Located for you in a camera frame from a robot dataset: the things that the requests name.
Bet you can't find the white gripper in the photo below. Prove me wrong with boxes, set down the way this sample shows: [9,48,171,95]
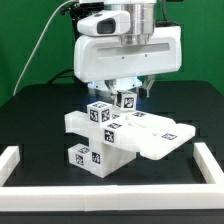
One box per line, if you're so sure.
[74,10,182,98]

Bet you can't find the white cube nut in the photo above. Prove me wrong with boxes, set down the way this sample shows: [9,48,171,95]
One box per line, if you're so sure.
[116,91,137,110]
[87,101,112,124]

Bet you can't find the white chair back frame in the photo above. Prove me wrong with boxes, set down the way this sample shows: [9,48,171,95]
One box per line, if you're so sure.
[65,111,196,160]

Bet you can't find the white chair seat block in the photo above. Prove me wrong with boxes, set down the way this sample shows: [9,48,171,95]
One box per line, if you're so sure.
[89,140,136,178]

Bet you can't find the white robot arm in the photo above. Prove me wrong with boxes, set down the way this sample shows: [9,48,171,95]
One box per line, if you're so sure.
[74,0,182,96]

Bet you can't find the white U-shaped border fence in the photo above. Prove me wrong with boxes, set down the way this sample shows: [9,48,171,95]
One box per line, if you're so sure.
[0,143,224,212]

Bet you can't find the black cables at base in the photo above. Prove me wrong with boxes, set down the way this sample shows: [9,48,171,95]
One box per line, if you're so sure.
[46,68,77,85]

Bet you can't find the black camera stand pole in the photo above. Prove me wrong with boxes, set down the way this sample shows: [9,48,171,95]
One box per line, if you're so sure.
[60,3,87,40]

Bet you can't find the white cable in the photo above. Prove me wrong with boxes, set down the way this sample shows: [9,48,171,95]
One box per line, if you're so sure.
[12,0,76,97]

